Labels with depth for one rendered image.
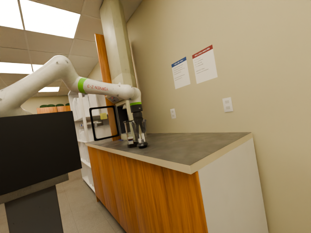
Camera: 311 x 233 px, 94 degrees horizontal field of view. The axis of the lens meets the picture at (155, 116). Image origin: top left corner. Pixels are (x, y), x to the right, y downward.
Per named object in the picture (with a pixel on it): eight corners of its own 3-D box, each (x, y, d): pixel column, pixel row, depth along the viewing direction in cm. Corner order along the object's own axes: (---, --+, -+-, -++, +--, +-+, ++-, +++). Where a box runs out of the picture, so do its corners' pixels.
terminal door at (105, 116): (119, 136, 184) (114, 105, 184) (94, 141, 169) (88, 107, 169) (119, 136, 185) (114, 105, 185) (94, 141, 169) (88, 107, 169)
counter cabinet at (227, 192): (134, 183, 266) (126, 135, 265) (273, 261, 103) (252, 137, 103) (96, 201, 225) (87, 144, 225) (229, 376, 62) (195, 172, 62)
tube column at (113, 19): (128, 81, 201) (117, 15, 201) (140, 73, 176) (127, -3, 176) (111, 80, 186) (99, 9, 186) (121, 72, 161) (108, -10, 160)
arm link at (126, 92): (95, 80, 112) (92, 94, 113) (84, 76, 101) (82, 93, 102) (138, 86, 104) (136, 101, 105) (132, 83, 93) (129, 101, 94)
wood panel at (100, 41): (143, 133, 217) (128, 41, 217) (144, 133, 215) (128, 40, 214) (112, 141, 187) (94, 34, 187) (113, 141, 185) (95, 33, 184)
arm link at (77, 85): (58, 81, 102) (68, 70, 108) (68, 94, 112) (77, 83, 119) (79, 84, 98) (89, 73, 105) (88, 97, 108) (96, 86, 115)
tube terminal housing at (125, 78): (137, 135, 202) (128, 81, 202) (151, 135, 176) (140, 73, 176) (121, 139, 187) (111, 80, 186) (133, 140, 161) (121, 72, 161)
